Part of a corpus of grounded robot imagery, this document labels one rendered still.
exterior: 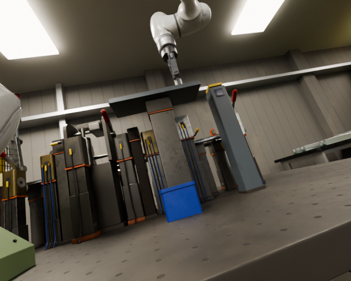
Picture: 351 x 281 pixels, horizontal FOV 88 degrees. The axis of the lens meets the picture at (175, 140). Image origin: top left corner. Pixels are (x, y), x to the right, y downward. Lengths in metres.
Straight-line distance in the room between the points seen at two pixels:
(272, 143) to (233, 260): 3.71
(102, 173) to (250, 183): 0.58
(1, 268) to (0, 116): 0.29
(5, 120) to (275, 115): 4.06
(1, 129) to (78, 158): 0.40
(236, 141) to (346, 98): 4.97
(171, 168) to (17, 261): 0.45
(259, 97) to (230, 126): 3.45
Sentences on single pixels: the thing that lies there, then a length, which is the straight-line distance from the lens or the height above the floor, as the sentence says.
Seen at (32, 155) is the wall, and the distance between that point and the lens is 3.59.
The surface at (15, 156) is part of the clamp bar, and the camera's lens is 1.13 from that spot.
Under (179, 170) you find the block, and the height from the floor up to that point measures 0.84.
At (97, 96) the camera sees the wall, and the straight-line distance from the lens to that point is 3.61.
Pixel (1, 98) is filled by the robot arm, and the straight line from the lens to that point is 0.43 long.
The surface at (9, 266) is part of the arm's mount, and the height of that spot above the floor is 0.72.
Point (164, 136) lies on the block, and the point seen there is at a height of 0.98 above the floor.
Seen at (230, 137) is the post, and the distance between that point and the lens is 0.73.
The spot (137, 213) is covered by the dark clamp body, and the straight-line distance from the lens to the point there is 0.80.
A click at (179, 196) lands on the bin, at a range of 0.54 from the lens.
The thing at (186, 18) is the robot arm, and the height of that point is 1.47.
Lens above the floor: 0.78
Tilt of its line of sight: 15 degrees up
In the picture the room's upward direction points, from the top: 16 degrees counter-clockwise
